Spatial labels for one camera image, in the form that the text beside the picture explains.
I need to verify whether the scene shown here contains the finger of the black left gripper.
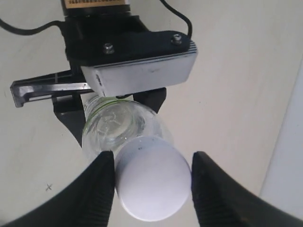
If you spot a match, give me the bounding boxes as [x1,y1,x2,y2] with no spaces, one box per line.
[133,87,167,113]
[53,94,86,147]

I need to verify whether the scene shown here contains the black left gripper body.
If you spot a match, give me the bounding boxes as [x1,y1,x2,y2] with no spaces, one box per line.
[10,14,147,108]

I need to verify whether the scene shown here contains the clear plastic water bottle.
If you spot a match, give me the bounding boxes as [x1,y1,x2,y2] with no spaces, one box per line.
[81,95,173,162]

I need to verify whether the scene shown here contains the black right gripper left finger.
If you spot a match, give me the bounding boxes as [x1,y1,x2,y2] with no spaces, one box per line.
[6,151,115,227]

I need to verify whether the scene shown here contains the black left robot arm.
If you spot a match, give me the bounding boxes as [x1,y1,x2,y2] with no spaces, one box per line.
[0,0,148,144]

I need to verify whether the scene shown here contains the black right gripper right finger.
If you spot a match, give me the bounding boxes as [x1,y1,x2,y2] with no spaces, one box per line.
[191,151,303,227]

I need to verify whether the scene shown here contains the white bottle cap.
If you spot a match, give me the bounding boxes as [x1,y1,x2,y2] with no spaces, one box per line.
[115,136,191,222]

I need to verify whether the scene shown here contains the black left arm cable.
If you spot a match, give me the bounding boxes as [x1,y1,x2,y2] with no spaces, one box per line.
[0,0,193,38]

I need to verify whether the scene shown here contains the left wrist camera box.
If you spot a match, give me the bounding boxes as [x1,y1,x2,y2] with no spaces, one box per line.
[65,31,198,97]

